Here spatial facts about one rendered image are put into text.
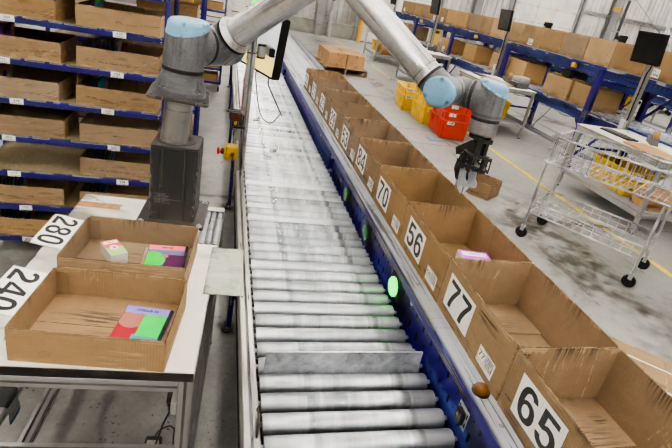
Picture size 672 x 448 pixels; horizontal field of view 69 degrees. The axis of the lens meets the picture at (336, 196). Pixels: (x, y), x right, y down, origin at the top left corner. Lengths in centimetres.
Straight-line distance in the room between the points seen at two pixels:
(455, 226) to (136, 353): 122
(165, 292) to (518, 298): 113
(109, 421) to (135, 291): 83
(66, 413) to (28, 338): 98
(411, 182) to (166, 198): 107
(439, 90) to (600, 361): 82
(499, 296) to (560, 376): 40
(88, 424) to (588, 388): 180
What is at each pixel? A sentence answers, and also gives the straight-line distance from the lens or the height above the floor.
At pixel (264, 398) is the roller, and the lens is 136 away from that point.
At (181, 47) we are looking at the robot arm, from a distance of 188.
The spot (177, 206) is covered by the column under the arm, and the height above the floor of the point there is 83.
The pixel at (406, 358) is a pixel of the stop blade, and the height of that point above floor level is 79.
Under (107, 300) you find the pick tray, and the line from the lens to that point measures 165.
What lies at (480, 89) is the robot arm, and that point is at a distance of 158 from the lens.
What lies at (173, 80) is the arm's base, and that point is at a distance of 190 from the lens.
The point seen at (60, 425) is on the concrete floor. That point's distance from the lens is 235.
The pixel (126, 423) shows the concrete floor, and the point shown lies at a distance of 232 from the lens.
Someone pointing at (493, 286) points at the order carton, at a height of 96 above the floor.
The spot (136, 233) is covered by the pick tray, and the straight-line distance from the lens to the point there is 191.
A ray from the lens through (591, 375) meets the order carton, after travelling 145.
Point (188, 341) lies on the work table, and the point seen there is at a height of 75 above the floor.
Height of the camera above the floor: 173
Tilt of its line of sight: 23 degrees down
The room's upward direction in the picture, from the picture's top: 11 degrees clockwise
